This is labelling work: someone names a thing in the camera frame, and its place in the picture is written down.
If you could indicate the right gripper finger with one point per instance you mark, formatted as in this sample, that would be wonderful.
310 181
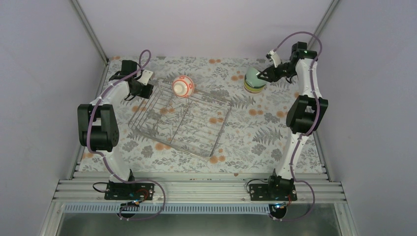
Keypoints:
269 79
267 73

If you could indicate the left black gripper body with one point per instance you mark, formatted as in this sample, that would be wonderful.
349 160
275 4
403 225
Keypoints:
142 93

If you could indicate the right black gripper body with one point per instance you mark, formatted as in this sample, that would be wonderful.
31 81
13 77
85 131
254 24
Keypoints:
291 71

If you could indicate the pale green bowl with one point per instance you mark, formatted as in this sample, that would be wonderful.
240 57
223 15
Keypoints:
251 77
255 87

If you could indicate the yellow green bowl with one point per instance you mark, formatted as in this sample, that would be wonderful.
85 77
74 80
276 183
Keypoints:
253 90

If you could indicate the red patterned white bowl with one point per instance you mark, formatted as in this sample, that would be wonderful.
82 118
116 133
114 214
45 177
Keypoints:
183 86

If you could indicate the wire dish rack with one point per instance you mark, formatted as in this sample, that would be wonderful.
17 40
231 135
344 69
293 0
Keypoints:
193 124

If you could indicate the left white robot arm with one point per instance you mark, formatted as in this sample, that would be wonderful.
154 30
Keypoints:
97 123

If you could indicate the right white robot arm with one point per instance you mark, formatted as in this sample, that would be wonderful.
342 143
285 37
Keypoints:
304 115

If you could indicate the floral tablecloth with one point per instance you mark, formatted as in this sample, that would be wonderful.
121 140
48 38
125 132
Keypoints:
255 134

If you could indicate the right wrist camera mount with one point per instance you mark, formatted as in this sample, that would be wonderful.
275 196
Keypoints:
274 57

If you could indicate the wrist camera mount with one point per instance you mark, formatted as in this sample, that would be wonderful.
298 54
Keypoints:
274 57
145 77

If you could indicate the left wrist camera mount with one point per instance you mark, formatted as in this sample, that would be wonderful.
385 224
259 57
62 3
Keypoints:
145 77

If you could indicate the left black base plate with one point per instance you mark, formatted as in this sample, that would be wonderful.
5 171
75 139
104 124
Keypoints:
129 192

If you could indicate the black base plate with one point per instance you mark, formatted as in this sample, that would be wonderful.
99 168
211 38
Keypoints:
129 192
267 192

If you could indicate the aluminium rail frame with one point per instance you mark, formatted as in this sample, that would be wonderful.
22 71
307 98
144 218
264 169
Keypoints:
202 188

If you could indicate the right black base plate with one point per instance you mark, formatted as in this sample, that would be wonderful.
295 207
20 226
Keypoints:
267 192

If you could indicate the grey slotted cable duct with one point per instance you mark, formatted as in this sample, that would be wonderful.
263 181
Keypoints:
149 208

